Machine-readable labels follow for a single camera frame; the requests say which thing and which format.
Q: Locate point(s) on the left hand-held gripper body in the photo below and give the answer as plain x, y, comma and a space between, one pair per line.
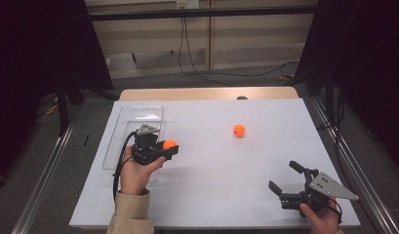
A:
145, 148

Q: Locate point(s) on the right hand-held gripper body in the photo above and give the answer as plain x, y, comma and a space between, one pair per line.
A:
327, 187

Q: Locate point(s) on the orange ball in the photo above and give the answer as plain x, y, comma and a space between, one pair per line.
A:
239, 130
169, 144

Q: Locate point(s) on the clear plastic container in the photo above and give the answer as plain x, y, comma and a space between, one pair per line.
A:
122, 143

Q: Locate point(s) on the person's left hand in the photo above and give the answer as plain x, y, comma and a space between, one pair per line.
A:
135, 177

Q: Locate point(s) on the person's right hand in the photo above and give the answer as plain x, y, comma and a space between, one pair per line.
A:
322, 221

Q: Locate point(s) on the white table cover board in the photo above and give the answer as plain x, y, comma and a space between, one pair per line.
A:
239, 169

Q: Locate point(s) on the wooden table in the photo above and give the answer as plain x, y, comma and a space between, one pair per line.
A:
187, 93

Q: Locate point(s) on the small black stick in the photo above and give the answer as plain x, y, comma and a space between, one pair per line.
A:
86, 140

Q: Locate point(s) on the black metal stand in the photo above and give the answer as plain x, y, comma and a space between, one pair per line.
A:
61, 107

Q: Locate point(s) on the black curtain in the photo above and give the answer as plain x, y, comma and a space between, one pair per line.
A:
31, 58
366, 65

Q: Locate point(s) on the black horizontal bar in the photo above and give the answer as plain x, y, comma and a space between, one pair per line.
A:
203, 13

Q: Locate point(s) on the aluminium rail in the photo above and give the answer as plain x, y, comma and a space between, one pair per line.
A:
41, 185
359, 182

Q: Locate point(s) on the white wall socket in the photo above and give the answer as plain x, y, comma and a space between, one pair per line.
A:
187, 4

